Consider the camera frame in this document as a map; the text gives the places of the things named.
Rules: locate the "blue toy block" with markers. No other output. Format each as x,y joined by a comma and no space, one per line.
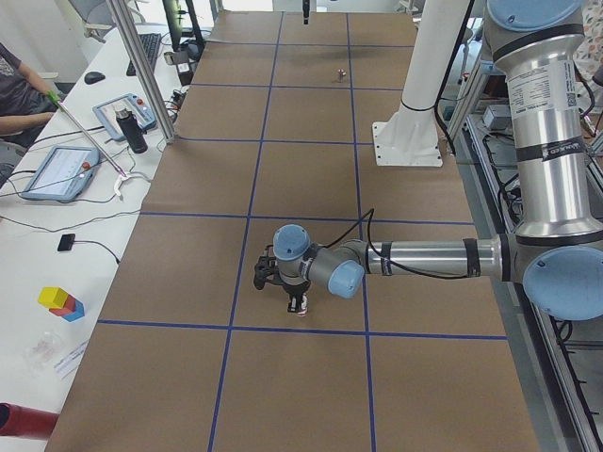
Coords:
77,315

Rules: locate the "small metal pipe fitting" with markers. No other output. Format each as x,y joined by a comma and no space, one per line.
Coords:
341,74

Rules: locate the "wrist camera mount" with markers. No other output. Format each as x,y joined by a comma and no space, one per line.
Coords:
266,270

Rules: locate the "reacher grabber stick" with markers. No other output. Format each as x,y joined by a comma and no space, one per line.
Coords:
123,175

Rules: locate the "aluminium frame post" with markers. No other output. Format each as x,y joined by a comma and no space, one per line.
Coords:
133,46

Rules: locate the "brown paper table cover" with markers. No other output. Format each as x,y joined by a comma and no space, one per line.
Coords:
188,356

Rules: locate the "clear plastic bag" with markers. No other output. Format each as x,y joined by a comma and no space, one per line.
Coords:
41,352

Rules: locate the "white PPR valve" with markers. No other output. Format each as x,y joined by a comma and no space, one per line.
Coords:
301,305

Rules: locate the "teach pendant tablet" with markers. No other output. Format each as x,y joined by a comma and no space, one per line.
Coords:
63,174
126,105

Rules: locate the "yellow toy block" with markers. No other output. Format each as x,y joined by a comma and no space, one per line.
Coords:
52,297

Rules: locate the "red toy block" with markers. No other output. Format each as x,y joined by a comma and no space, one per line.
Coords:
68,308

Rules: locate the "black keyboard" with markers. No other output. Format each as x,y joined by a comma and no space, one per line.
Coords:
151,43

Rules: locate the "seated person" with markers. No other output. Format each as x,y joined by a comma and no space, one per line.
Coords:
25,108

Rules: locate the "black computer mouse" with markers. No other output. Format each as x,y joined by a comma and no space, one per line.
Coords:
93,77

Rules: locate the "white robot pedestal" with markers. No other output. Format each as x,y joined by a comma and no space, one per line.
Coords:
410,138

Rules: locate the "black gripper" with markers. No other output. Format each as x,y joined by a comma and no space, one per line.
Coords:
293,290

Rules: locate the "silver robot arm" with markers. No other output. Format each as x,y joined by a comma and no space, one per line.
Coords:
556,251

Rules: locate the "red cylinder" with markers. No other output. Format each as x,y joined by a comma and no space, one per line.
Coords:
23,422

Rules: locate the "black water bottle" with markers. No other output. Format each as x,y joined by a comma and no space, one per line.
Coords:
131,130

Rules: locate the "far teach pendant tablet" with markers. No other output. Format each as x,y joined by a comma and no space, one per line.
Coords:
126,105

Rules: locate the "small black device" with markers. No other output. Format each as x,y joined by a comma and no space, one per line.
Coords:
66,242

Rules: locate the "near teach pendant tablet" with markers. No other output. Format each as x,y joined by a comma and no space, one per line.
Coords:
63,174

